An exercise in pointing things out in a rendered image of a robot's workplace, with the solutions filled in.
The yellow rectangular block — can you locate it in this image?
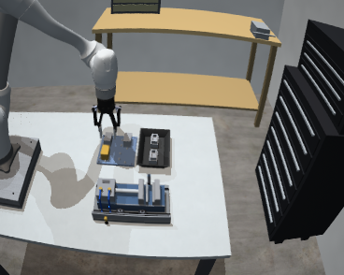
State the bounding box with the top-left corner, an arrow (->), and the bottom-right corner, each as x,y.
101,145 -> 110,160

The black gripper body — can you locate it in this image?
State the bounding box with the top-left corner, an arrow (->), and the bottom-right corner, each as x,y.
97,97 -> 116,114

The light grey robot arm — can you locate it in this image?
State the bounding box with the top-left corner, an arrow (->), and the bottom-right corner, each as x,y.
0,0 -> 118,173

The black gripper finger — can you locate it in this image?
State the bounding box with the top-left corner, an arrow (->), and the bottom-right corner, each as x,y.
92,105 -> 104,138
107,106 -> 122,139

